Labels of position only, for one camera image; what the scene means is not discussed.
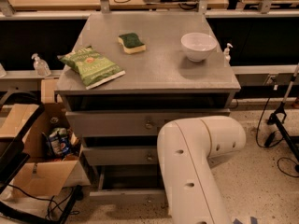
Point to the grey bottom drawer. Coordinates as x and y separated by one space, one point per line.
125 184

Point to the grey drawer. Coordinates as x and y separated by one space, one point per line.
129 123
131 155
125 184

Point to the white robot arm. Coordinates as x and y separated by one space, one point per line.
187 149

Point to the grey drawer cabinet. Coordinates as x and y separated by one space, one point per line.
157 79

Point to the grey middle drawer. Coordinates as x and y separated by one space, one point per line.
131 155

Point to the grey top drawer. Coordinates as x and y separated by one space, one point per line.
129 123

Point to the open cardboard box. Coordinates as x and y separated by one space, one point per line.
42 175

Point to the green yellow sponge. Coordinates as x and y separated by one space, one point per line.
131 43

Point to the green chip bag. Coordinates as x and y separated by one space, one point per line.
94 68

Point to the white bowl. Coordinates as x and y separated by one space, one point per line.
198 46

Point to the small pump bottle right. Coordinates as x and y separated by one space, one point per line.
226 52

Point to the snack packages in box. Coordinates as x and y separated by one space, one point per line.
58 143

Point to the clear sanitizer bottle left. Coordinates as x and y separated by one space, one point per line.
41 66

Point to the black cart frame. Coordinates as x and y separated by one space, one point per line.
12 159

